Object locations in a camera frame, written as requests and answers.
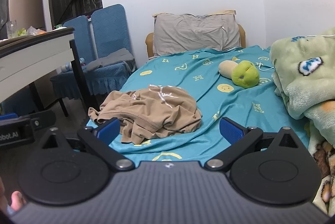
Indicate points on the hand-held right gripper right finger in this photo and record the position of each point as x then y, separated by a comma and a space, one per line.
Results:
230, 132

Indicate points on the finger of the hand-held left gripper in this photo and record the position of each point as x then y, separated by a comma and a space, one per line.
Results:
43, 119

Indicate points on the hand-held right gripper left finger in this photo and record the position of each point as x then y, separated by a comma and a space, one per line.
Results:
108, 130

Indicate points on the tan pants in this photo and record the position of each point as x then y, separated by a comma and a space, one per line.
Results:
157, 108

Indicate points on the small blue white plush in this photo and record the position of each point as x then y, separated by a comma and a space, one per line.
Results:
66, 67

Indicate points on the teal printed bed sheet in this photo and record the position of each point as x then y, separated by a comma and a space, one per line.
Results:
209, 74

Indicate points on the white table with black legs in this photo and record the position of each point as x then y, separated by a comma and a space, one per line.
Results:
31, 56

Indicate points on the grey cloth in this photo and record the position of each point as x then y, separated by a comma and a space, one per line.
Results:
112, 59

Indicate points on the light green plush toy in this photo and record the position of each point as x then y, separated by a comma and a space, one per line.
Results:
295, 82

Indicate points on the green vegetables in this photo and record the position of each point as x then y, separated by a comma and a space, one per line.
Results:
22, 32

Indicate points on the clear plastic bag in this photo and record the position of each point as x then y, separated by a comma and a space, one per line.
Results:
32, 30

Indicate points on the white plate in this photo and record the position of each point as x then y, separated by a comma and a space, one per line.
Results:
60, 28

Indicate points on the blue covered chair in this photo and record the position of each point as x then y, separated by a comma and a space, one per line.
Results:
78, 33
110, 27

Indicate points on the clear glass cup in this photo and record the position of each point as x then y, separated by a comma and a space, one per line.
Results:
11, 29

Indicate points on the grey pillow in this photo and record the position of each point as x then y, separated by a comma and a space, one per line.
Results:
193, 33

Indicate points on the brown refrigerator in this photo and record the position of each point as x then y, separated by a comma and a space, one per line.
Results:
24, 6

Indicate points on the pale yellow pillow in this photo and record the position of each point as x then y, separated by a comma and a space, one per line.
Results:
225, 12

